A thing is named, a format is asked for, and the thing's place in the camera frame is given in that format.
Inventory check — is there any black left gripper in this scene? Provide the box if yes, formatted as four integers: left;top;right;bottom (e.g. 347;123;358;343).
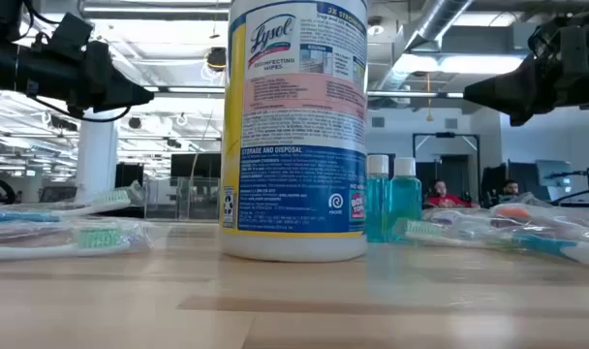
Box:
13;41;156;112

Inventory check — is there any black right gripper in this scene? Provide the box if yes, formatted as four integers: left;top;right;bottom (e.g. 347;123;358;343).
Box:
462;9;589;128

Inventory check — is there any blue white toothbrush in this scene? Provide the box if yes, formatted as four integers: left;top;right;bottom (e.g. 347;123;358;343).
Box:
393;217;589;270
0;188;132;225

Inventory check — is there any orange white toothbrush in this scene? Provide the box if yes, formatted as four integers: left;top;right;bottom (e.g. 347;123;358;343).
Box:
490;203;536;220

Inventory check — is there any blue mouthwash bottle white cap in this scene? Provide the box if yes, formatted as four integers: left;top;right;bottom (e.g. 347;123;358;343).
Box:
388;156;423;243
366;154;390;243

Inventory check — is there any white round pillar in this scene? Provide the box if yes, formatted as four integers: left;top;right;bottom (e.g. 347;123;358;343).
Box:
75;109;120;204

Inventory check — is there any white monitor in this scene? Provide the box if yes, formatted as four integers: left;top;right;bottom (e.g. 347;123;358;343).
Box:
535;159;575;203

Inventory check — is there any black monitor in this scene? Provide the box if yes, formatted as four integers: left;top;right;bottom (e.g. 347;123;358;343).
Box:
480;162;539;207

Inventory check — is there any black room divider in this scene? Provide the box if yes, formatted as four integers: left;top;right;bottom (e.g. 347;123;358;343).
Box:
113;162;145;203

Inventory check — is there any white Lysol wipes canister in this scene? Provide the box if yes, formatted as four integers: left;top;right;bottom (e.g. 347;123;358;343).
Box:
219;0;369;264

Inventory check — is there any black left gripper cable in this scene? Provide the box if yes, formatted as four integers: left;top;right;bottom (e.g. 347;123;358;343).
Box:
30;94;132;124

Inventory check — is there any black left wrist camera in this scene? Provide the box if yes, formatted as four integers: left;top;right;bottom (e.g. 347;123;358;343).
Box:
46;12;95;52

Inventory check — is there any silver ventilation duct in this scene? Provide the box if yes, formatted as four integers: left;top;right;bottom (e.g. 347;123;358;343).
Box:
371;0;476;96

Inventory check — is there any large black wall screen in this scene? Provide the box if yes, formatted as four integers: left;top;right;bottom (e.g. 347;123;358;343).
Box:
170;152;222;179

